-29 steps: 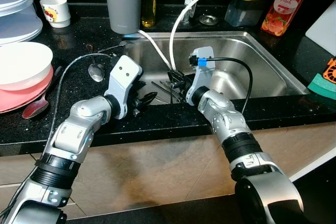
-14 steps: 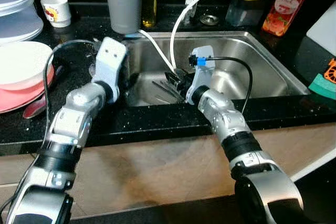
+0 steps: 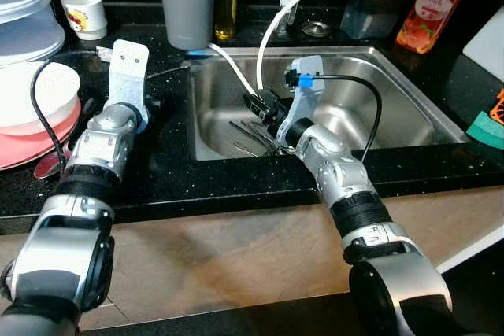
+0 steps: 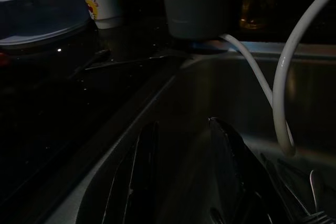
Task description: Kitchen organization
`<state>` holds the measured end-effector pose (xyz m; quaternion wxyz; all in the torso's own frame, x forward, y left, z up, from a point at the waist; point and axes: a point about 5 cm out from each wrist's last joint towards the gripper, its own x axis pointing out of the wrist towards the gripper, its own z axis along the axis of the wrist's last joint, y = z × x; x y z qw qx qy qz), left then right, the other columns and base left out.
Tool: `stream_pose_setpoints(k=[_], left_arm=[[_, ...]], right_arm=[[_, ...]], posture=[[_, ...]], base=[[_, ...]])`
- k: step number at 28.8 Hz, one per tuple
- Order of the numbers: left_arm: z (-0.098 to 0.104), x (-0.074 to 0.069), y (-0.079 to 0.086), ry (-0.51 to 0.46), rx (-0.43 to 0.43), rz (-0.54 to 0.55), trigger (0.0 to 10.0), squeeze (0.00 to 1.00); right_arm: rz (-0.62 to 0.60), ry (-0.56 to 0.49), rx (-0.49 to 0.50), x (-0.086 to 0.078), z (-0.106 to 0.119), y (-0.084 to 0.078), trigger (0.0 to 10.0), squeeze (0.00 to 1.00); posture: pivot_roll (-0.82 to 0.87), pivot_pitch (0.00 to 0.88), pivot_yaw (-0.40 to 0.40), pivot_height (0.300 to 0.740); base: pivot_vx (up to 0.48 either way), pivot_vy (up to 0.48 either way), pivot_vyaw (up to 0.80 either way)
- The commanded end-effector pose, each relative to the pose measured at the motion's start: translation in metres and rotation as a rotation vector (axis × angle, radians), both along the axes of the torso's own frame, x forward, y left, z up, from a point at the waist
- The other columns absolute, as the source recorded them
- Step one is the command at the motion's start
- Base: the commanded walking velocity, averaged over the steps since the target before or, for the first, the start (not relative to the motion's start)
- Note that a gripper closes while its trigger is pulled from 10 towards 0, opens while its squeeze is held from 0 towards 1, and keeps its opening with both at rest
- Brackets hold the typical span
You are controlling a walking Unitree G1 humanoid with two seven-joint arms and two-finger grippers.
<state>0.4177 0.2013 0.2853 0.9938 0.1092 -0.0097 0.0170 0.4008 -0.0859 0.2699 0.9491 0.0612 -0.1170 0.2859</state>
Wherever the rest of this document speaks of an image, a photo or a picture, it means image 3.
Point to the white bowl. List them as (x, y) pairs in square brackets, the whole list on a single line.
[(55, 92)]

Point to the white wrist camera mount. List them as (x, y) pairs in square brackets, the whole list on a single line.
[(303, 108), (127, 76)]

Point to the metal cutlery piece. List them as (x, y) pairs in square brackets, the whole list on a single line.
[(252, 135)]

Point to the dark sponge holder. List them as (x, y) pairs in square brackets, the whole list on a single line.
[(362, 20)]

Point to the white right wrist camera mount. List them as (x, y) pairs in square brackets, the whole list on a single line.
[(303, 108)]

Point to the grey tumbler red logo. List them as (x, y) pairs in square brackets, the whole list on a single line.
[(187, 13)]

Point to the pink plate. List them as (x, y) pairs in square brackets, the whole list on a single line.
[(20, 151)]

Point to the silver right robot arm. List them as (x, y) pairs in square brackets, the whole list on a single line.
[(346, 179)]

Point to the green sponge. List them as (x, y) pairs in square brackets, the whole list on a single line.
[(484, 131)]

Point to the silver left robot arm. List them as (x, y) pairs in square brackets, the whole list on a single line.
[(71, 218)]

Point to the stainless steel sink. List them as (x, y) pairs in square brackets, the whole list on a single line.
[(409, 108)]

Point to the metal spoon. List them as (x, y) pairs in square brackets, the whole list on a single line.
[(47, 167)]

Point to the beige cabinet front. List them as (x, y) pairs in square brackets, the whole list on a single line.
[(236, 257)]

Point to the orange dish soap bottle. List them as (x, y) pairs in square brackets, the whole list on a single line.
[(429, 13)]

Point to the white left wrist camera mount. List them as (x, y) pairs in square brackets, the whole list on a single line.
[(127, 76)]

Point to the orange plastic scrubber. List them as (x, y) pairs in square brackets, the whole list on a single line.
[(498, 106)]

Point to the white cutting board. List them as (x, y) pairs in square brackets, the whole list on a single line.
[(487, 45)]

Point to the white printed cup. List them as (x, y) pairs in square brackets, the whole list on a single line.
[(85, 15)]

